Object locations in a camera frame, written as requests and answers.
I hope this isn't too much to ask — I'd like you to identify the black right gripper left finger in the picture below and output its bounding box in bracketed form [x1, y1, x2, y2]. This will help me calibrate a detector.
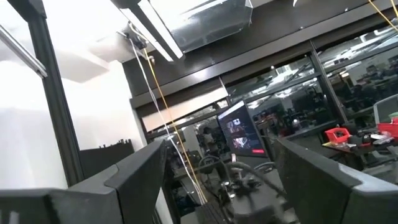
[0, 139, 168, 224]

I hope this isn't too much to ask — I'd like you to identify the person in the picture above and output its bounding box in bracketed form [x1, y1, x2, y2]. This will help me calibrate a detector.
[202, 126, 219, 154]

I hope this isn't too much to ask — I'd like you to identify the red plastic bin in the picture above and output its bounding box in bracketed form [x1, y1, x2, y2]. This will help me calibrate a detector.
[377, 122, 398, 139]
[324, 126, 351, 144]

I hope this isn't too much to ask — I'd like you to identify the black panel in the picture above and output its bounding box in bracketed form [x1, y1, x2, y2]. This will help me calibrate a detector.
[78, 139, 136, 179]

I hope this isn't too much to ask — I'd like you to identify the long ceiling light fixture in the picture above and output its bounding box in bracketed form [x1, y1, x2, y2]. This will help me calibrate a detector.
[119, 0, 185, 62]

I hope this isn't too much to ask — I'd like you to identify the black upright frame post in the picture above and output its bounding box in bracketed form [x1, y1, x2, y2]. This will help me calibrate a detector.
[7, 0, 85, 187]

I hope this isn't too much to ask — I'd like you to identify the black computer monitor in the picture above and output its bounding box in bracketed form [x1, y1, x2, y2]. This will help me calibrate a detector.
[216, 100, 269, 158]

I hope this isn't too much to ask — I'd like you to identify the yellow cable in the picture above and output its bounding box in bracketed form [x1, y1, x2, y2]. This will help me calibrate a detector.
[142, 48, 208, 205]

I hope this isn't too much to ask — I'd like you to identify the silver aluminium rail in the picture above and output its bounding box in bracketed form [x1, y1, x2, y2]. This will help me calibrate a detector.
[0, 24, 48, 78]

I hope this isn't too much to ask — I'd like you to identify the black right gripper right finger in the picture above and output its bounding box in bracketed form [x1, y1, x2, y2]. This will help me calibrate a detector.
[274, 138, 398, 224]

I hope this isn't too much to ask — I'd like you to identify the silver ventilation duct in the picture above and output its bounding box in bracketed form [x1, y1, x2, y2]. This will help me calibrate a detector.
[149, 0, 254, 54]

